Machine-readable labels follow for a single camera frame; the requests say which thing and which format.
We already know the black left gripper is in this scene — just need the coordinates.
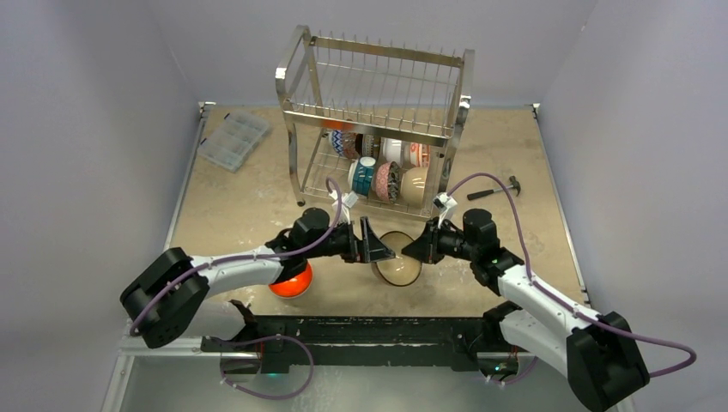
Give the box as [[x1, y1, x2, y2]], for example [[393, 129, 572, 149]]
[[305, 218, 393, 264]]

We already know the tan glossy dark-rimmed bowl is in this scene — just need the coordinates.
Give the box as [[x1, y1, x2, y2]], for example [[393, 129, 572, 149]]
[[372, 231, 422, 287]]

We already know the black white floral bowl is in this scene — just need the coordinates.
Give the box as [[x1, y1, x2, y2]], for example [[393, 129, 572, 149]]
[[373, 161, 401, 203]]

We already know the red orange bowl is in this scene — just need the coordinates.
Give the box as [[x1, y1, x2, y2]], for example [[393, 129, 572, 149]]
[[269, 264, 314, 299]]

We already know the orange floral patterned bowl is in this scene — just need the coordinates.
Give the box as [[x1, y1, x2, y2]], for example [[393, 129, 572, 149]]
[[408, 142, 431, 167]]

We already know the stainless steel dish rack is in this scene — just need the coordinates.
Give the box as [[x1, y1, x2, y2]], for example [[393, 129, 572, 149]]
[[275, 25, 475, 220]]

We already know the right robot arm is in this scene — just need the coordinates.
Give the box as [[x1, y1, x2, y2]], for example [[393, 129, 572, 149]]
[[402, 209, 651, 411]]

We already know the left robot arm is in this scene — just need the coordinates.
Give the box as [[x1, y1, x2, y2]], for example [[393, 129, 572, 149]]
[[119, 208, 396, 348]]

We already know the clear plastic organizer box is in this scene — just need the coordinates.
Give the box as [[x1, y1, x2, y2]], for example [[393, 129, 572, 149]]
[[197, 110, 270, 173]]

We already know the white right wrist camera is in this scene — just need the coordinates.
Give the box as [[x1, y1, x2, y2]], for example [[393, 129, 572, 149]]
[[433, 192, 458, 228]]

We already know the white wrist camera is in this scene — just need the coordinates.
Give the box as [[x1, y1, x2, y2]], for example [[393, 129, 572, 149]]
[[329, 191, 359, 225], [433, 192, 458, 228]]

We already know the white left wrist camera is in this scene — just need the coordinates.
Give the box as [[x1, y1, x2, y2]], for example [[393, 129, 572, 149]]
[[329, 191, 359, 225]]

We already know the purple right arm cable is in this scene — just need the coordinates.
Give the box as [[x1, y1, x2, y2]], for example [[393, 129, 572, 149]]
[[446, 173, 698, 379]]

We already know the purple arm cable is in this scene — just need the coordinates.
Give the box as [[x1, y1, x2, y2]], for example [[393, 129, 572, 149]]
[[446, 173, 698, 379], [129, 177, 344, 337]]

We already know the black handled claw hammer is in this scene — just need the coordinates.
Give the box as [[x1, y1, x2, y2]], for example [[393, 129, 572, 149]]
[[466, 175, 521, 201]]

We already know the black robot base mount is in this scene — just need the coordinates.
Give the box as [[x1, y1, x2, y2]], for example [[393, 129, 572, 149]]
[[201, 302, 519, 373]]

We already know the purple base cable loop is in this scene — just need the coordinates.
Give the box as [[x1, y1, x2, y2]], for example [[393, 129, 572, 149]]
[[219, 335, 315, 401]]

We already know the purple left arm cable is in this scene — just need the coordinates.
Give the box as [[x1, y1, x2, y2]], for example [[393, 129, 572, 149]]
[[129, 177, 344, 337]]

